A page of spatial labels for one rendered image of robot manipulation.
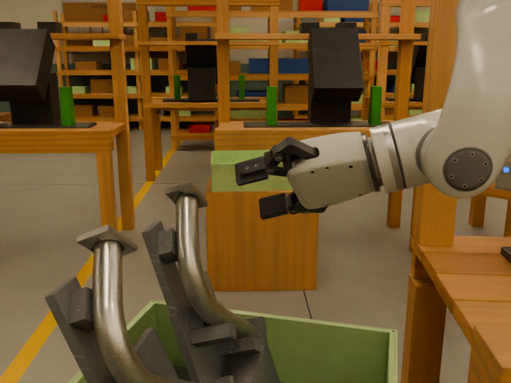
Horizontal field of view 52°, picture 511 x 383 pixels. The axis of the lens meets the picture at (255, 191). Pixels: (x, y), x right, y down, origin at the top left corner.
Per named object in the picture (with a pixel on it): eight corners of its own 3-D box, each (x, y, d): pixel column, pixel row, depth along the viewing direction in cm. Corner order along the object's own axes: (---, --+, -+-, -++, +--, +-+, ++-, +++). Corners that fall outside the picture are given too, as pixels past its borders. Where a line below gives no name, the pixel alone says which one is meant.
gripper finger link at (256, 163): (287, 153, 65) (236, 166, 67) (279, 138, 62) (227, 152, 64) (290, 174, 63) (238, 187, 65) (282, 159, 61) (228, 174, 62)
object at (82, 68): (217, 130, 1020) (216, 9, 965) (61, 130, 1011) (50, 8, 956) (219, 126, 1072) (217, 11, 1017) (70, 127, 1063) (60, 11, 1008)
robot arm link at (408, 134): (409, 200, 61) (401, 177, 70) (530, 172, 58) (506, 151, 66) (393, 132, 59) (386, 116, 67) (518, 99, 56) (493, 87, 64)
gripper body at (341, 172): (379, 158, 71) (299, 178, 74) (367, 112, 63) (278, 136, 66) (391, 205, 67) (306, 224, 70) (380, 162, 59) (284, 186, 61)
